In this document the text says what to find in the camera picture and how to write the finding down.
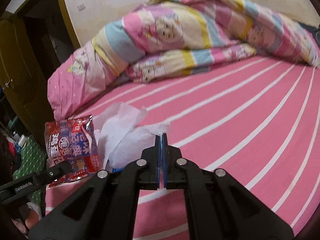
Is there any white tissue paper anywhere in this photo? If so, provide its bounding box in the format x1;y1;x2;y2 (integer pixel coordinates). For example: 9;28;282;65
94;102;172;173

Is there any dark cloth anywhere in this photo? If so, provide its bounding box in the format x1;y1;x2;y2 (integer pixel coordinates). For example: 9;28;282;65
298;22;320;42

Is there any brown wooden door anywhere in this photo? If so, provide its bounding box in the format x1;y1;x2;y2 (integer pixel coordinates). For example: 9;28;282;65
0;12;56;144

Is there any green patterned cloth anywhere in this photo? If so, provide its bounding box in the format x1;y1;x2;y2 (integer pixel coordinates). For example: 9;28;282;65
12;135;48;205

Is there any pink striped bed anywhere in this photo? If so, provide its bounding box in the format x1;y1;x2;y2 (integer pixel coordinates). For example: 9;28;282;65
45;55;320;240

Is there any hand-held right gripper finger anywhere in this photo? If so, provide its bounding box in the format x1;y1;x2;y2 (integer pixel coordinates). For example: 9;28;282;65
28;134;162;240
162;133;294;240

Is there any pastel striped printed blanket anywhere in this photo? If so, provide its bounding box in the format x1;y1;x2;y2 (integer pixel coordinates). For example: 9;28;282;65
91;0;320;85

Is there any pink printed pillow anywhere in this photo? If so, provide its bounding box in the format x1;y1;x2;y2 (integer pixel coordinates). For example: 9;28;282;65
47;40;121;121

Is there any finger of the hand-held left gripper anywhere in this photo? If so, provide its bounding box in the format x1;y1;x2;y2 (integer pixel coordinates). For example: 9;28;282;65
32;160;71;186

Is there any red and blue snack packet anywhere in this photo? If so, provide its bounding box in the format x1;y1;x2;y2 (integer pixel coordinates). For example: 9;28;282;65
44;115;101;188

